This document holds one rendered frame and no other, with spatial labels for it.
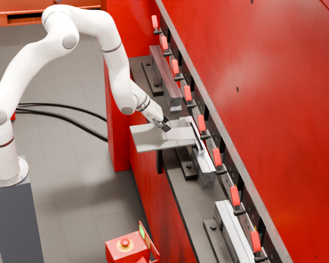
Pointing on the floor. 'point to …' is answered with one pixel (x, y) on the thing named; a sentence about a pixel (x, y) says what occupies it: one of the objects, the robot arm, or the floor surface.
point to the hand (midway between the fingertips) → (165, 123)
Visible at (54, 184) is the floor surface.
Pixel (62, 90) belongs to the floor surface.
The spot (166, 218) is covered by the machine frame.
